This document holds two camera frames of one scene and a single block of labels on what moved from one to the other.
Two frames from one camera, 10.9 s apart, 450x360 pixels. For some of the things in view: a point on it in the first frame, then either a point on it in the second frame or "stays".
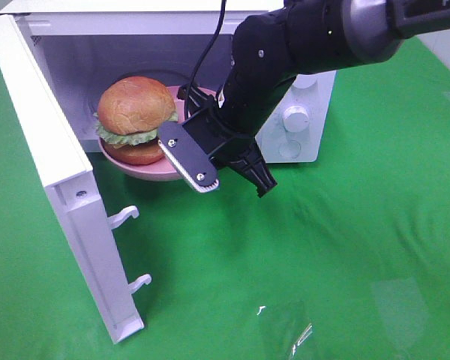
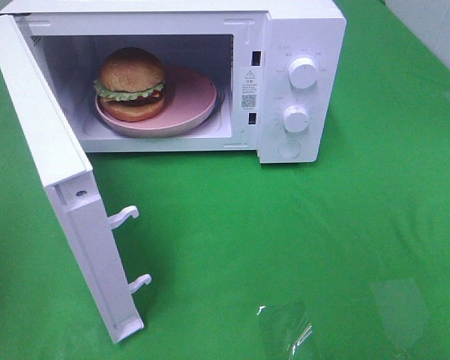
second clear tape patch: (402, 304) stays
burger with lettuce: (131, 110) to (131, 85)
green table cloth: (358, 257) stays
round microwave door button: (289, 149) stays
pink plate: (163, 168) to (190, 94)
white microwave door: (66, 173) stays
